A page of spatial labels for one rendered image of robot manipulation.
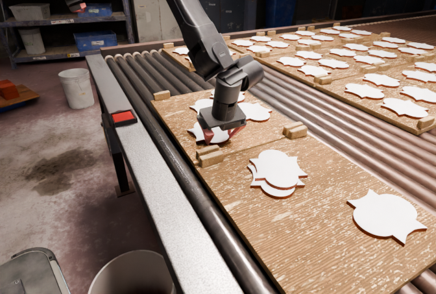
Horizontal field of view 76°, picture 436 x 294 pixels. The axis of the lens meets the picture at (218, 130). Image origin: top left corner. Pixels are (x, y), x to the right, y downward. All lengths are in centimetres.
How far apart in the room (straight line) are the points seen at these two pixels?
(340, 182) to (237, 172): 23
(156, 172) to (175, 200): 11
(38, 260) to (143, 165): 92
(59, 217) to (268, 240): 169
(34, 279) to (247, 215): 111
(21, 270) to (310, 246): 127
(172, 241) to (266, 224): 17
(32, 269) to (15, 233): 60
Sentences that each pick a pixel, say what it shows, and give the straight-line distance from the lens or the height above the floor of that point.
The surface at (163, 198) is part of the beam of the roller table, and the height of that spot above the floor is 91.
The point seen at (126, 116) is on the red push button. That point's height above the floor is 93.
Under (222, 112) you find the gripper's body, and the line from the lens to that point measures 64.
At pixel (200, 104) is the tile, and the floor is 95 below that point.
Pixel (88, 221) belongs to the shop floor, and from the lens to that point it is 196.
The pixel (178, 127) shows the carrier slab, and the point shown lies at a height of 94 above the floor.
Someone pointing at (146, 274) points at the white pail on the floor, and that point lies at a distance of 136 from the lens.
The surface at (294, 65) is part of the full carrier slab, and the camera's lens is 139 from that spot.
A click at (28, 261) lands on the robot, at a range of 157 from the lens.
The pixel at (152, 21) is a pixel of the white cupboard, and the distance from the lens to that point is 524.
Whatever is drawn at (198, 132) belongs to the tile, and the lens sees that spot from 78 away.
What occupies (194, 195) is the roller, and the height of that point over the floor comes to 92.
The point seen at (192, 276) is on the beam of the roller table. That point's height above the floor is 92.
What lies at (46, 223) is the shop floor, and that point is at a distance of 207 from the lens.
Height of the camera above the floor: 135
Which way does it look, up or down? 31 degrees down
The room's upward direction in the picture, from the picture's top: straight up
